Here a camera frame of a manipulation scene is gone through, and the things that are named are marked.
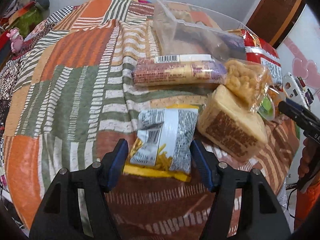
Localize wooden door frame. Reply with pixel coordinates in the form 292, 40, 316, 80
246, 0, 306, 49

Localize yellow fries snack bag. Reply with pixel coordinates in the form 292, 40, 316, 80
124, 105, 199, 182

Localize green snack packet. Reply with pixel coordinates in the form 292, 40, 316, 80
258, 95, 276, 121

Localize patchwork orange bed blanket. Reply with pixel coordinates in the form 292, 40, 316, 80
4, 0, 214, 239

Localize white suitcase with stickers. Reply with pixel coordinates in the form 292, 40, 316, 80
283, 72, 314, 110

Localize clear bag fried snacks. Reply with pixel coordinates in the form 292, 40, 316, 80
223, 59, 272, 112

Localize green patterned bag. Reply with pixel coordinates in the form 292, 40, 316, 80
15, 6, 43, 38

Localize pink plush toy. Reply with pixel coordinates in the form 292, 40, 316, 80
7, 28, 23, 54

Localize person right hand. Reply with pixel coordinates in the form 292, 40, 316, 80
298, 138, 317, 179

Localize long purple biscuit pack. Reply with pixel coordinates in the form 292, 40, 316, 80
132, 54, 228, 87

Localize clear plastic storage bin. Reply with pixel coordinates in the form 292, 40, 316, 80
153, 0, 253, 62

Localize beige wrapped cake block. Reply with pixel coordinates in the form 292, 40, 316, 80
197, 85, 268, 162

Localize red snack bag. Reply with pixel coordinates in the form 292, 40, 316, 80
228, 29, 283, 87

